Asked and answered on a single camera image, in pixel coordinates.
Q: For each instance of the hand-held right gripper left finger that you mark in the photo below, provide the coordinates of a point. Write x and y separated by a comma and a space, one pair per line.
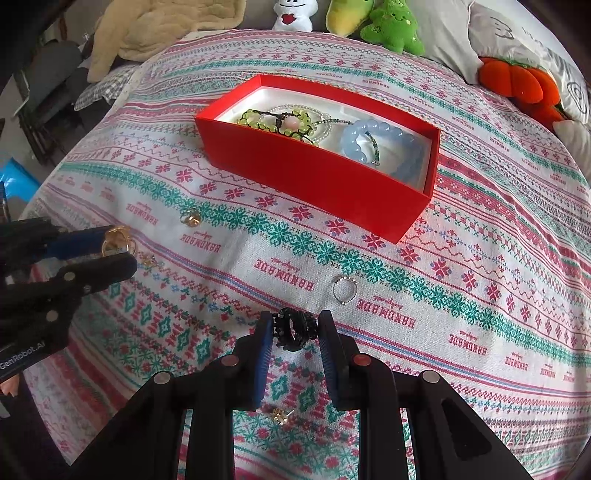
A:
261, 364

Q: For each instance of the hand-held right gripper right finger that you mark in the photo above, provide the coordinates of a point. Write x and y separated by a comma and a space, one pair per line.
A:
330, 364

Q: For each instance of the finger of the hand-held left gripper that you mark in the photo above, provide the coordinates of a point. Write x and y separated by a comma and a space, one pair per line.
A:
78, 242
106, 272

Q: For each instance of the gold stud earring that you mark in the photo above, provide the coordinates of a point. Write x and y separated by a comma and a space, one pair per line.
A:
148, 261
279, 415

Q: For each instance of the red cardboard box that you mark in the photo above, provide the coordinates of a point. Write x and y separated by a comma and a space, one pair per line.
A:
300, 184

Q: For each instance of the person's left hand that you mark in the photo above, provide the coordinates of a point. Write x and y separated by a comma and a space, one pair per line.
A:
8, 387

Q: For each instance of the blue plastic bag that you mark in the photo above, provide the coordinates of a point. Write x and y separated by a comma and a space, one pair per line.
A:
16, 180

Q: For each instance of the grey plaid sheet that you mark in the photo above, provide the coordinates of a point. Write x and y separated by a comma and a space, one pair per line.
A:
106, 87

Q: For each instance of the black chair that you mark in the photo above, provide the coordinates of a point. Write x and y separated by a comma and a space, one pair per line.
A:
51, 87

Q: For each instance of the beige quilted blanket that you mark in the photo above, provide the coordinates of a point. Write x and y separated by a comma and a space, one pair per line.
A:
152, 32

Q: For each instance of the white bunny plush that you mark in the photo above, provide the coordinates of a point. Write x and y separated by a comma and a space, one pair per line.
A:
293, 16

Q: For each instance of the orange pumpkin plush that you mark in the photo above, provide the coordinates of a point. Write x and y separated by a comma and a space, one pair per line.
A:
547, 113
512, 78

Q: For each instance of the deer print pillow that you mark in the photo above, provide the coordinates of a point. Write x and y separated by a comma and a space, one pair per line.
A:
577, 138

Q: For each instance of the green tree plush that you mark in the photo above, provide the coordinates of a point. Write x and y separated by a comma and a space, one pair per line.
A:
392, 27

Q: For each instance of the yellow-green carrot plush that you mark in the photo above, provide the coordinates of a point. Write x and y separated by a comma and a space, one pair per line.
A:
346, 16

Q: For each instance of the plain grey pillow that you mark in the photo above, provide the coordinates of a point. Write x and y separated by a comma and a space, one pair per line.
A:
438, 32

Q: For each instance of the grey face print pillow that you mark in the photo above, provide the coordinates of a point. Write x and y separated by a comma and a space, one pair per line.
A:
531, 32

